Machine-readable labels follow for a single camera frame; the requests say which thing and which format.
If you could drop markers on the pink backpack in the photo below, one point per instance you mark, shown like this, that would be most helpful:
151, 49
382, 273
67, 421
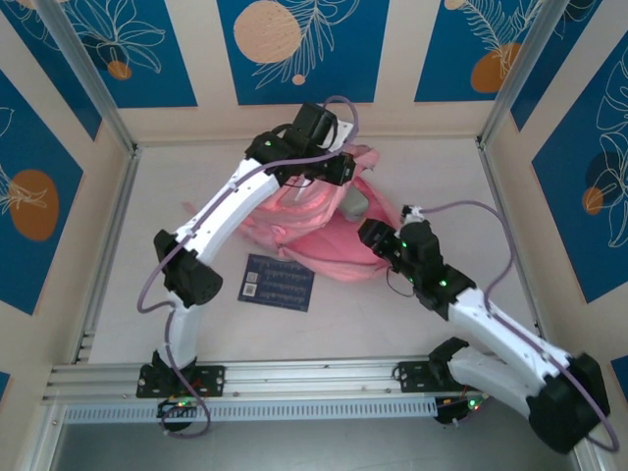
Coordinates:
338, 250

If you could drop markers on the aluminium lower frame bar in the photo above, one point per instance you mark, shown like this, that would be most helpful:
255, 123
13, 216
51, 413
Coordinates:
41, 441

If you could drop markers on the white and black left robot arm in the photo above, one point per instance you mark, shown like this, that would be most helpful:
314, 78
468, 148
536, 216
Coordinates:
230, 206

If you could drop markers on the black controller board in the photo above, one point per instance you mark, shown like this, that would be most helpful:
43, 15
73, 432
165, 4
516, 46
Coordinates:
174, 406
456, 409

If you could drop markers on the navy book with QR code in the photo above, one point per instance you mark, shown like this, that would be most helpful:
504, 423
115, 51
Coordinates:
279, 284

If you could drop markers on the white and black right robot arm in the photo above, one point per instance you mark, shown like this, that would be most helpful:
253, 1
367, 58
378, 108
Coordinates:
500, 333

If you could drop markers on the aluminium frame post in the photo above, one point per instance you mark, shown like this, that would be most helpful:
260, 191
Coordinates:
90, 73
514, 73

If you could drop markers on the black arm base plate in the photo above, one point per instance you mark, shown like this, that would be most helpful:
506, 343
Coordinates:
216, 380
412, 378

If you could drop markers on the aluminium front rail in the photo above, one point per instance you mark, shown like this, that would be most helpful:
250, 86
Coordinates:
314, 378

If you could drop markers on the aluminium side rail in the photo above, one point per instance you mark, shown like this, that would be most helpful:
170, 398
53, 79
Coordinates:
498, 191
120, 196

